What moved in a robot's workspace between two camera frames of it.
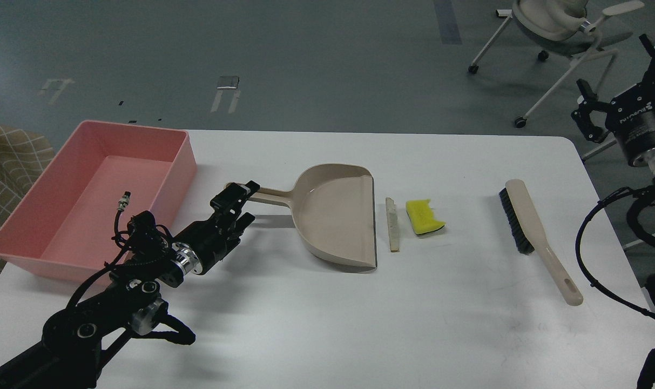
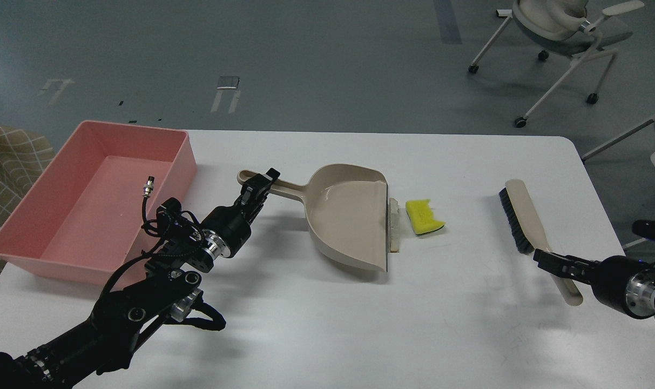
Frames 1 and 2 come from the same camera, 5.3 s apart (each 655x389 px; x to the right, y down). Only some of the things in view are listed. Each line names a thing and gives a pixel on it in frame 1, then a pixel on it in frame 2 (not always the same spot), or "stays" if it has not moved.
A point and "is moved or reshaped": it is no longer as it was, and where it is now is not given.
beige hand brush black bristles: [529, 232] stays
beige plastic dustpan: [332, 207] is moved or reshaped
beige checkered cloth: [13, 160] stays
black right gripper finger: [588, 104] → [586, 275]
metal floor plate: [229, 82] stays
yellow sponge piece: [421, 216] stays
